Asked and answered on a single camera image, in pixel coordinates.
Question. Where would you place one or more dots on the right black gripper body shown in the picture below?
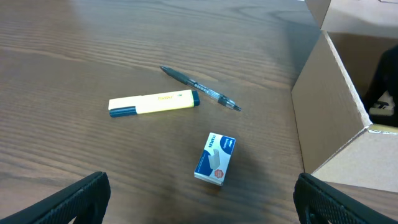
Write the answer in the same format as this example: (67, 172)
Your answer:
(384, 79)

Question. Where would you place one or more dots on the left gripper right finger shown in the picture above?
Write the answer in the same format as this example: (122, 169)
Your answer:
(319, 203)

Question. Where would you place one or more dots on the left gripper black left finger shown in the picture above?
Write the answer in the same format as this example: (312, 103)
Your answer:
(83, 202)

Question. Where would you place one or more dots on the cardboard box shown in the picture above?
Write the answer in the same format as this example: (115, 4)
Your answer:
(338, 140)

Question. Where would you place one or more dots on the yellow highlighter marker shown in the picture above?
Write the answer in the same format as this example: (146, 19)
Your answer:
(142, 104)

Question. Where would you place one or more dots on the blue white staples box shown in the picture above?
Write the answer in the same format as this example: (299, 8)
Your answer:
(215, 158)

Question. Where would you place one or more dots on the black ballpoint pen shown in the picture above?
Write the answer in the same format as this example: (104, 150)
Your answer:
(183, 78)

